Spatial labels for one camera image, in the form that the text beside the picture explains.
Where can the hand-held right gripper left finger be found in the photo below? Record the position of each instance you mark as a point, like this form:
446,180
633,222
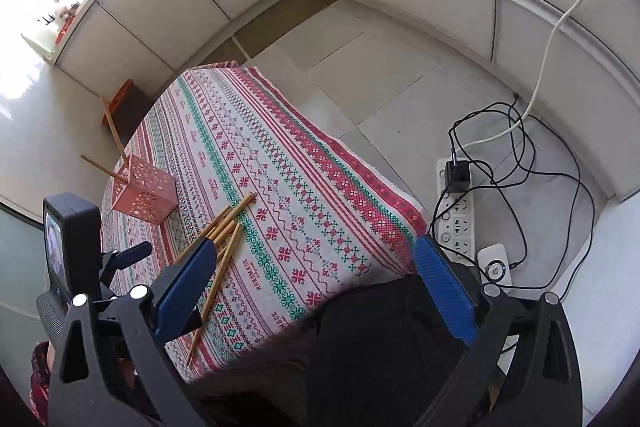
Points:
182,289

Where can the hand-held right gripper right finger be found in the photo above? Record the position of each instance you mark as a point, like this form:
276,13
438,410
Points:
445,289

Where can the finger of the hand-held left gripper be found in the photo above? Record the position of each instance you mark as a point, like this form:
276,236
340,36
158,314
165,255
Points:
125,257

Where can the pink perforated chopstick holder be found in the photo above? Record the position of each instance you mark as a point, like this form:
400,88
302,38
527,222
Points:
145,197

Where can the bunch of wooden chopsticks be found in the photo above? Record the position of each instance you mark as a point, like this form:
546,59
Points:
227,227

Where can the white device with round button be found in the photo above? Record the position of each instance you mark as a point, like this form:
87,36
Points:
495,269

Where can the long wooden chopstick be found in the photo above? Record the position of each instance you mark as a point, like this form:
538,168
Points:
100,165
114,129

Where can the white power strip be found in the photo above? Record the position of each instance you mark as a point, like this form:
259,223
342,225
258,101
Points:
457,219

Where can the black charger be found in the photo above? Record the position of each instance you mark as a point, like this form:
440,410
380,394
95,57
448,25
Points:
457,177

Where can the dark bin with orange rim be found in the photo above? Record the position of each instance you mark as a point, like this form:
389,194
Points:
137,112

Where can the patterned red green tablecloth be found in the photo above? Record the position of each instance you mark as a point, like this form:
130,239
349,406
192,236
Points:
300,207

